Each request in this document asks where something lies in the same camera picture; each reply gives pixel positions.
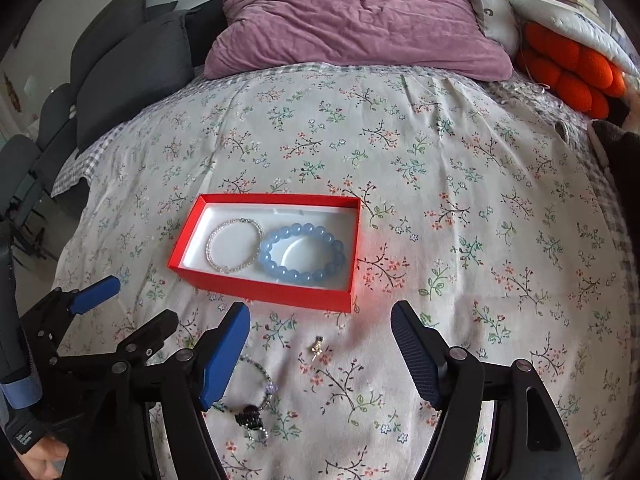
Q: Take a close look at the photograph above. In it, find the dark bead charm bracelet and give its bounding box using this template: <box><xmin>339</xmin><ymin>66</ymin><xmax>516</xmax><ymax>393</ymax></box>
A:
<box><xmin>211</xmin><ymin>352</ymin><xmax>279</xmax><ymax>447</ymax></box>

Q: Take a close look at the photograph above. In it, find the blue sleeved forearm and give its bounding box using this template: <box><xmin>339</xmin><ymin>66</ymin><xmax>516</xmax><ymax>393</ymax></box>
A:
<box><xmin>0</xmin><ymin>223</ymin><xmax>42</xmax><ymax>429</ymax></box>

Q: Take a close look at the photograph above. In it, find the red jewelry box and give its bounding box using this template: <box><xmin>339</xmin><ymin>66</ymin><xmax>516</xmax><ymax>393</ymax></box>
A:
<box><xmin>167</xmin><ymin>193</ymin><xmax>360</xmax><ymax>313</ymax></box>

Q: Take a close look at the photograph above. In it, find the left hand with glove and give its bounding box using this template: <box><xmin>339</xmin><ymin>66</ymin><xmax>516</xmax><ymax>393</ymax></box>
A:
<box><xmin>1</xmin><ymin>431</ymin><xmax>68</xmax><ymax>480</ymax></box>

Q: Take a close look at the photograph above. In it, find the small gold earring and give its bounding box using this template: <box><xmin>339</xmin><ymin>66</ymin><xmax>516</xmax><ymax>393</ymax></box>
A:
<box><xmin>309</xmin><ymin>336</ymin><xmax>323</xmax><ymax>360</ymax></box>

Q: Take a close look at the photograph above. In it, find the grey chair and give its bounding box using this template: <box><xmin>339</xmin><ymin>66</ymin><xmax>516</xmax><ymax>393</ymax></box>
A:
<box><xmin>1</xmin><ymin>84</ymin><xmax>77</xmax><ymax>259</ymax></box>

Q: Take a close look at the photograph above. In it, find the floral bed sheet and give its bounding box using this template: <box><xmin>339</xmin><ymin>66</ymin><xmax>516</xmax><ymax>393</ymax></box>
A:
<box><xmin>55</xmin><ymin>64</ymin><xmax>639</xmax><ymax>479</ymax></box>

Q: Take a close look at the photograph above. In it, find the dark grey pillow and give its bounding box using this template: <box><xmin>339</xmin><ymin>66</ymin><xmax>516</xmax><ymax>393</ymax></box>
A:
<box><xmin>76</xmin><ymin>11</ymin><xmax>194</xmax><ymax>152</ymax></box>

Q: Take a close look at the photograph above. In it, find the dark brown blanket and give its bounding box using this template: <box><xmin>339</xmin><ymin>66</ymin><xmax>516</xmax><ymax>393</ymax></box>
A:
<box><xmin>587</xmin><ymin>120</ymin><xmax>639</xmax><ymax>200</ymax></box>

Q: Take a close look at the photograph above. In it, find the orange knotted cushion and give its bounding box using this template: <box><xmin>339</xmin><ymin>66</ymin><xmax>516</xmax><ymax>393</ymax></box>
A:
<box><xmin>515</xmin><ymin>22</ymin><xmax>626</xmax><ymax>119</ymax></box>

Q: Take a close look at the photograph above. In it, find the purple pillow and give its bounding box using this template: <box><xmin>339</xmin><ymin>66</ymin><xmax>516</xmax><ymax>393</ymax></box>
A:
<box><xmin>204</xmin><ymin>0</ymin><xmax>512</xmax><ymax>81</ymax></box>

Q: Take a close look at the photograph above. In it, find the white patterned quilt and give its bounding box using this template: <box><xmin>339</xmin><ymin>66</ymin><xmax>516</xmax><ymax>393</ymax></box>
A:
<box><xmin>470</xmin><ymin>0</ymin><xmax>639</xmax><ymax>77</ymax></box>

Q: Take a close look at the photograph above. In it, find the clear crystal bead bracelet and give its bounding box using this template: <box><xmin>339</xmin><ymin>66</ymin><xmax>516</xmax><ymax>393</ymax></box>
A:
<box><xmin>204</xmin><ymin>216</ymin><xmax>265</xmax><ymax>276</ymax></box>

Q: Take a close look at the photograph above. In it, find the blue bead bracelet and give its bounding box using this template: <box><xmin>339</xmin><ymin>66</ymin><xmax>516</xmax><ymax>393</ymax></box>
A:
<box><xmin>257</xmin><ymin>222</ymin><xmax>347</xmax><ymax>284</ymax></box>

